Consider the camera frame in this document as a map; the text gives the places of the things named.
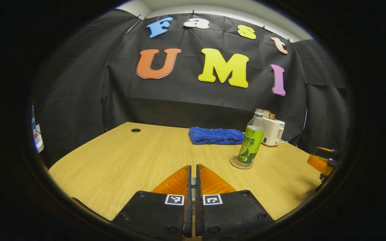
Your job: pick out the green label water bottle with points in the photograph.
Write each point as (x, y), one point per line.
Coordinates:
(251, 147)

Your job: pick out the toast slice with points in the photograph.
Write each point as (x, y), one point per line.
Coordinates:
(270, 114)

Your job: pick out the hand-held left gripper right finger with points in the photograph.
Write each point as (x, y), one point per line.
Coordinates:
(198, 207)

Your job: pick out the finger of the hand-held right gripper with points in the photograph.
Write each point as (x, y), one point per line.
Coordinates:
(320, 164)

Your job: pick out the round brown coaster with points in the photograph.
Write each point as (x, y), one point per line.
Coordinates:
(236, 164)

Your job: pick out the white toaster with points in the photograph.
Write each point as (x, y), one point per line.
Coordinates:
(274, 132)

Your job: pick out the black table grommet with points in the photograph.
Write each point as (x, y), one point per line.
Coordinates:
(135, 130)

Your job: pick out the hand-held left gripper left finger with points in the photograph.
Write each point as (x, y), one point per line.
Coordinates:
(188, 207)

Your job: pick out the black backdrop cloth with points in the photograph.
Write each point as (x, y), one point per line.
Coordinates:
(179, 100)

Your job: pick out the blue folded towel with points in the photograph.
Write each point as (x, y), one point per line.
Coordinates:
(216, 135)

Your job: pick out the white side stand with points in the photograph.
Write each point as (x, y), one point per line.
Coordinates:
(39, 140)

